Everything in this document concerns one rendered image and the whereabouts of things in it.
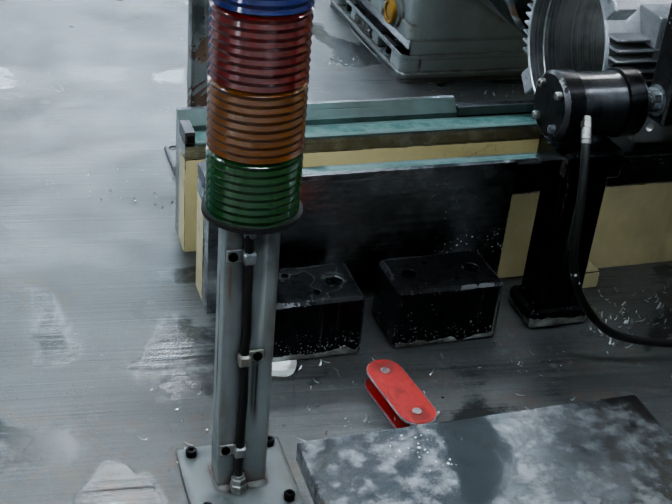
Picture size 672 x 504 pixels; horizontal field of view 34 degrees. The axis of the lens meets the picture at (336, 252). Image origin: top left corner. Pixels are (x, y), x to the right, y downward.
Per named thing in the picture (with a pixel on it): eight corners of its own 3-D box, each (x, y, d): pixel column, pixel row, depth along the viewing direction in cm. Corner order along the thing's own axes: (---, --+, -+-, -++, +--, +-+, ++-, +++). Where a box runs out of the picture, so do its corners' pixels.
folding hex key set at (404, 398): (441, 436, 87) (444, 418, 86) (406, 445, 85) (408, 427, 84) (391, 373, 93) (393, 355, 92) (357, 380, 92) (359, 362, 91)
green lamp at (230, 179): (285, 184, 72) (289, 121, 70) (310, 228, 67) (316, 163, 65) (195, 190, 70) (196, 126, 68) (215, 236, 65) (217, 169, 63)
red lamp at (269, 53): (293, 55, 67) (298, -17, 65) (321, 93, 62) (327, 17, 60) (198, 58, 66) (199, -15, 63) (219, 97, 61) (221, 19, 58)
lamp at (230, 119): (289, 121, 70) (293, 55, 67) (316, 163, 65) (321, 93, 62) (196, 126, 68) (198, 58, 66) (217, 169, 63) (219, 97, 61)
